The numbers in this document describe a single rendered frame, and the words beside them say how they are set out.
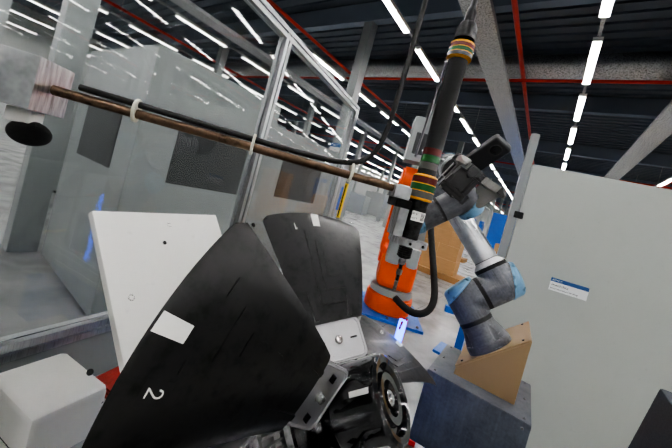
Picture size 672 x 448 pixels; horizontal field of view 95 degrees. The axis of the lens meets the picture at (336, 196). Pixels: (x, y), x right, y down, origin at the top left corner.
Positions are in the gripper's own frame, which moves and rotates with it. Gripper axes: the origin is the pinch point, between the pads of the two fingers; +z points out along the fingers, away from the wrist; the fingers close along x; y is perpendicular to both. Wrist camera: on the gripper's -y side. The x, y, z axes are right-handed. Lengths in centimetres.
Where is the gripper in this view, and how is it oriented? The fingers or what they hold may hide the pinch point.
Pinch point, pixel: (486, 176)
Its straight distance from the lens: 64.8
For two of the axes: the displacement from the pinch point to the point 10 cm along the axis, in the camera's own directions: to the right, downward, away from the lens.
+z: -1.6, 2.1, -9.6
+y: -6.3, 7.3, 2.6
